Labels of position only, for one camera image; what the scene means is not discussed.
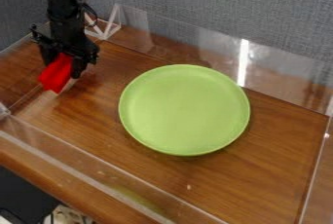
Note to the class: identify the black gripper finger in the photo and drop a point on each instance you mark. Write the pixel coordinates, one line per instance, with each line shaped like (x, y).
(49, 54)
(78, 66)

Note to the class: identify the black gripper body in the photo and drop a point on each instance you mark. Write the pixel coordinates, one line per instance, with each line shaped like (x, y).
(65, 35)

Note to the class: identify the red block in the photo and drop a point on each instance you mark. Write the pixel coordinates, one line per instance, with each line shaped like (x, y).
(57, 74)

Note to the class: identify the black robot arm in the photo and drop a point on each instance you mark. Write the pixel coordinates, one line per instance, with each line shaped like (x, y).
(65, 9)

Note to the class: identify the green round plate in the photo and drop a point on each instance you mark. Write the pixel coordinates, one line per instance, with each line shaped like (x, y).
(184, 110)

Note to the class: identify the clear acrylic corner bracket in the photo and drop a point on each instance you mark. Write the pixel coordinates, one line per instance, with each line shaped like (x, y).
(104, 29)

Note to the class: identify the clear acrylic enclosure wall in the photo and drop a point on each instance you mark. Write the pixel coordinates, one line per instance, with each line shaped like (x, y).
(62, 139)

